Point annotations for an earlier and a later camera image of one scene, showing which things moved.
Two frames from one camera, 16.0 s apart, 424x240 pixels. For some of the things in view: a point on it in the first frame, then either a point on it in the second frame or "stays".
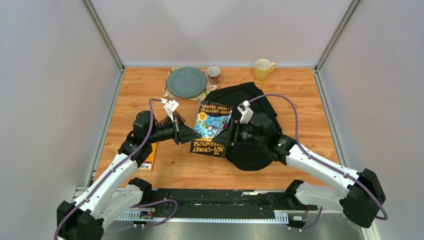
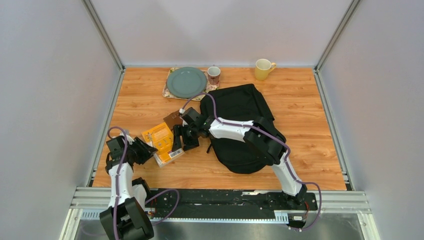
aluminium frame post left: [104, 33] stays
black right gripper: [228, 137] to [177, 130]
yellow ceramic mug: [263, 67] stays
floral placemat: [208, 89] stays
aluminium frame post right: [335, 37] stays
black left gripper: [182, 133] to [147, 151]
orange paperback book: [148, 164] to [161, 137]
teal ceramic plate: [186, 82] stays
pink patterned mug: [213, 73] stays
